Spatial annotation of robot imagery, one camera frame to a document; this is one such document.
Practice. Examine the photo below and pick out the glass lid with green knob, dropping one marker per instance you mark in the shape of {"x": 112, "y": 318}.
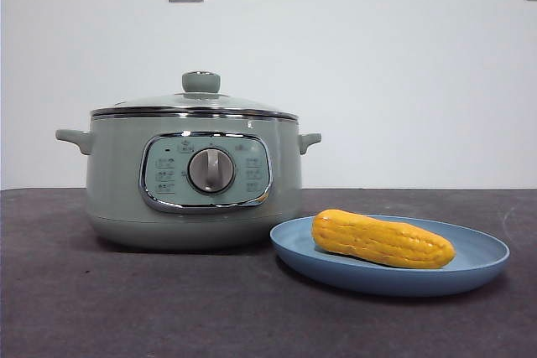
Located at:
{"x": 201, "y": 81}

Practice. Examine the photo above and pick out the pale green electric steamer pot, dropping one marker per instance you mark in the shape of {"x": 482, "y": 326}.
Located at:
{"x": 117, "y": 173}

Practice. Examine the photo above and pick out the blue round plate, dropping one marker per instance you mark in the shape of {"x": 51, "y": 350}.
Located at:
{"x": 478, "y": 261}

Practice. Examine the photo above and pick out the yellow corn cob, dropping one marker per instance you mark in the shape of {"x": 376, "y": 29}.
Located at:
{"x": 379, "y": 240}

